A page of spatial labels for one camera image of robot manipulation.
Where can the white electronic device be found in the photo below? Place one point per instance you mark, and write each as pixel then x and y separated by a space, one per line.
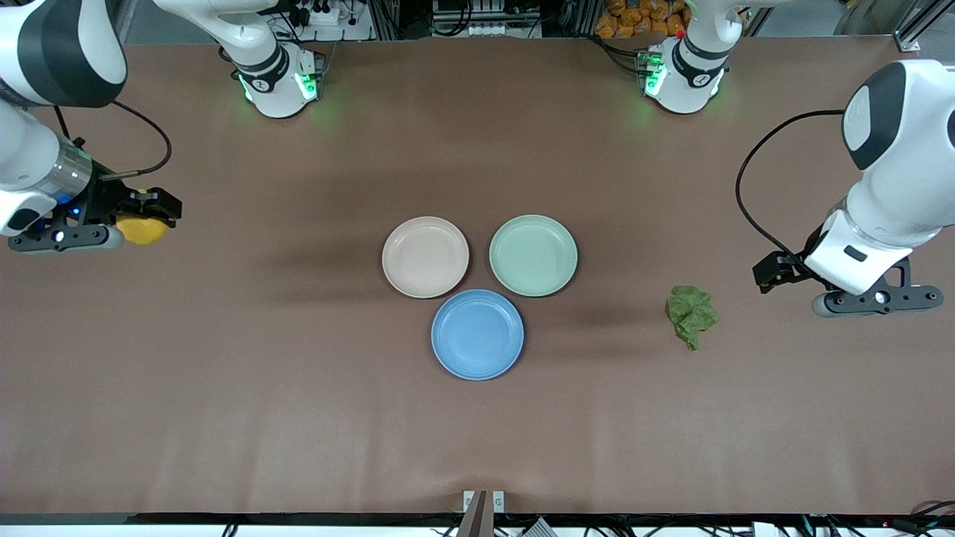
pixel 485 19

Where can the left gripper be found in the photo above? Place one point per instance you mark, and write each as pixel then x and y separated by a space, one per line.
pixel 780 268

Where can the white power strip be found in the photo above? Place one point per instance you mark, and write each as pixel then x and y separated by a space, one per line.
pixel 328 19

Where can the yellow lemon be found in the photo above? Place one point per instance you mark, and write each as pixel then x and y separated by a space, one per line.
pixel 145 231

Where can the bag of oranges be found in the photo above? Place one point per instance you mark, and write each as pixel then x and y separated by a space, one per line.
pixel 642 19

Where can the aluminium frame post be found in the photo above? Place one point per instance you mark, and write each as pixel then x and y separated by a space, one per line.
pixel 914 33

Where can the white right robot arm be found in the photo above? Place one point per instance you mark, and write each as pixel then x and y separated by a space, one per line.
pixel 45 45

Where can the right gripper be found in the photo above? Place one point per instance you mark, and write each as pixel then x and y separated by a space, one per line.
pixel 105 198

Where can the light green plate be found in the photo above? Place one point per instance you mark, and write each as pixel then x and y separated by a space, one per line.
pixel 533 256

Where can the blue plate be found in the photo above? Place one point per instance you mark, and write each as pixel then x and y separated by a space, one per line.
pixel 477 335

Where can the green lettuce leaf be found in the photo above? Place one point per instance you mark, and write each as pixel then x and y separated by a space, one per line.
pixel 690 309

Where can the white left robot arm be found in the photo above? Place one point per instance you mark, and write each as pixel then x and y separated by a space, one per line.
pixel 910 186

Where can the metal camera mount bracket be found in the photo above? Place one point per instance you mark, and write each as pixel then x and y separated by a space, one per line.
pixel 483 511

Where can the beige plate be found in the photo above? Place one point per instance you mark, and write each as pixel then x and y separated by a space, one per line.
pixel 425 257

